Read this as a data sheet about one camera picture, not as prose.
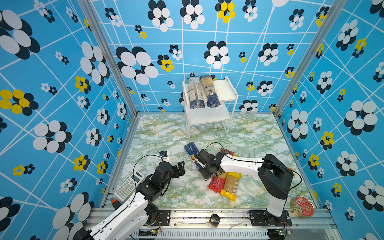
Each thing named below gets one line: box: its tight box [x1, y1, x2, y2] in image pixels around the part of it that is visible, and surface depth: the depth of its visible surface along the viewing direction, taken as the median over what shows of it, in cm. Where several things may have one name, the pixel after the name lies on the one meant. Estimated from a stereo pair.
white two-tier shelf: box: [182, 76, 239, 140], surface depth 90 cm
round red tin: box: [290, 195, 315, 219], surface depth 75 cm
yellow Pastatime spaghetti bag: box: [220, 172, 242, 202], surface depth 83 cm
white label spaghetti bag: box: [187, 76, 206, 110], surface depth 82 cm
